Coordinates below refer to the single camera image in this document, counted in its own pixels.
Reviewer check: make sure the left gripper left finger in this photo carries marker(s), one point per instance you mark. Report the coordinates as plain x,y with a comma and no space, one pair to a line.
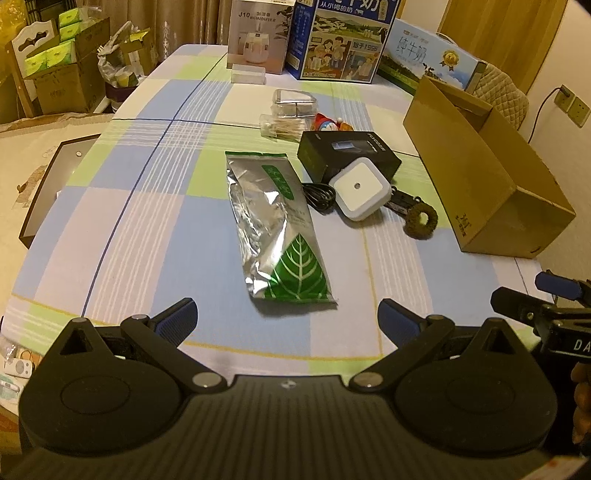
155,340

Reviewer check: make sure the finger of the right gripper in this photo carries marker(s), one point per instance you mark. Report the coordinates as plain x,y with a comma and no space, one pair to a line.
523,308
558,286

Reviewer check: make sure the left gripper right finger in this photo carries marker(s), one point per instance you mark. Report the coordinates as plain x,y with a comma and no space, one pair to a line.
417,339

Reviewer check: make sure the silver green tea pouch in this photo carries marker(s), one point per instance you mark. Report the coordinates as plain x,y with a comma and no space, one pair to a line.
281,259

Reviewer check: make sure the white square night light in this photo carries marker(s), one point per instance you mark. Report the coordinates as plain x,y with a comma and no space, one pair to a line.
360,189

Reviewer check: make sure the black shaver box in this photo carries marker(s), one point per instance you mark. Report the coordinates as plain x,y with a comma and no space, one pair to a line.
326,153

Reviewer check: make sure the red Doraemon toy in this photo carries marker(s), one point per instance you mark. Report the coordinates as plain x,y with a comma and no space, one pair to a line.
324,123

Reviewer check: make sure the bag of cotton swabs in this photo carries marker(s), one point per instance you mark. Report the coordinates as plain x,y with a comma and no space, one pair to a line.
284,128

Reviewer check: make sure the clear box white pads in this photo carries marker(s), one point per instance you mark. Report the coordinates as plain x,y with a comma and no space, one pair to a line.
293,104

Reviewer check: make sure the clear plastic cylinder case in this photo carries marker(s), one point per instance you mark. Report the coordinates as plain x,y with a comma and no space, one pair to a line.
247,74

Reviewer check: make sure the black toy car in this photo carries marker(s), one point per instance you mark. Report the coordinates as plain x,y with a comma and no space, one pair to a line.
401,202

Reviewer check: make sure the person's right hand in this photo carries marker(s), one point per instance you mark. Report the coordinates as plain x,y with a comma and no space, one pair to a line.
582,396

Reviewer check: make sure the open cardboard box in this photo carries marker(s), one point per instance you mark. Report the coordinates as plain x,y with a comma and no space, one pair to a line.
499,196

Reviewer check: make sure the checked bed sheet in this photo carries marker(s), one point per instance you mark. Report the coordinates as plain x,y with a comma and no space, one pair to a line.
145,220

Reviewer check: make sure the beige quilted chair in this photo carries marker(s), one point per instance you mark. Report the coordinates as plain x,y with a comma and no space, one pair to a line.
496,88

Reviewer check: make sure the wooden door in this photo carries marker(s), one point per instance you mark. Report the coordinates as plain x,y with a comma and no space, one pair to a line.
513,35

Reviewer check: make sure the light blue milk carton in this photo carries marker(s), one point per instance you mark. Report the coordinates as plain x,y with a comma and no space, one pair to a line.
412,53

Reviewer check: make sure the white plastic bag pile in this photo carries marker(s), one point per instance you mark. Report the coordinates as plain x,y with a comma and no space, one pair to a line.
128,57

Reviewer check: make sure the cardboard boxes with tissues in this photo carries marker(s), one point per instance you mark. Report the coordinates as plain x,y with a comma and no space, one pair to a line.
54,64

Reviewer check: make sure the dark blue milk carton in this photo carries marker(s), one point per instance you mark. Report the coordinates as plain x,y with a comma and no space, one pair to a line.
339,40

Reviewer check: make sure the brown curtain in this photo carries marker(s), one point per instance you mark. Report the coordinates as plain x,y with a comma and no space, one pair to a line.
173,23

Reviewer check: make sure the white humidifier box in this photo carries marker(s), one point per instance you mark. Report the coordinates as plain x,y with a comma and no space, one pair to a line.
258,34

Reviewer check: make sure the wall power socket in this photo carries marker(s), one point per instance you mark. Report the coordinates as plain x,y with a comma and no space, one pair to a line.
571,104

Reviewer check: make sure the dark picture frame tray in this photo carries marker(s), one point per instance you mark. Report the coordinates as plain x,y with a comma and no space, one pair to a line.
64,162

